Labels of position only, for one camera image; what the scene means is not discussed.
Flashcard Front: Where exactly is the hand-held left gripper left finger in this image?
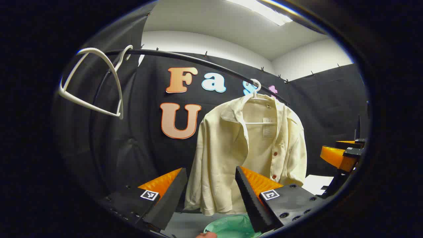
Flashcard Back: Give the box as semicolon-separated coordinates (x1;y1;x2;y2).
98;167;188;231

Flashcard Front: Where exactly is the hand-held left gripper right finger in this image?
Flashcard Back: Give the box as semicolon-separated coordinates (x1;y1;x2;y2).
235;166;327;233

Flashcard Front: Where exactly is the green laundry hamper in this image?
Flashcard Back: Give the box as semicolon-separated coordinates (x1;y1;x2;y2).
203;214;265;238

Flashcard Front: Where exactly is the cream button shirt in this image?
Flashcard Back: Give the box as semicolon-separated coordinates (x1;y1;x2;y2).
184;93;308;216

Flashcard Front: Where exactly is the white plastic clothes hanger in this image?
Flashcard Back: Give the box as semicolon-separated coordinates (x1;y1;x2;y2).
58;45;134;120
242;79;281;125

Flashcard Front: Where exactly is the black clothes rack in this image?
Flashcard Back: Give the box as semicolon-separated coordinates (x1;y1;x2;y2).
89;49;291;195

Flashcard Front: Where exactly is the black backdrop cloth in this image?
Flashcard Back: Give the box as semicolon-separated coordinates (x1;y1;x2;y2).
55;2;369;212

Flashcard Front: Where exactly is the ceiling light panel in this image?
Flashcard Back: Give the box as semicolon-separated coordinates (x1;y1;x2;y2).
225;0;294;26

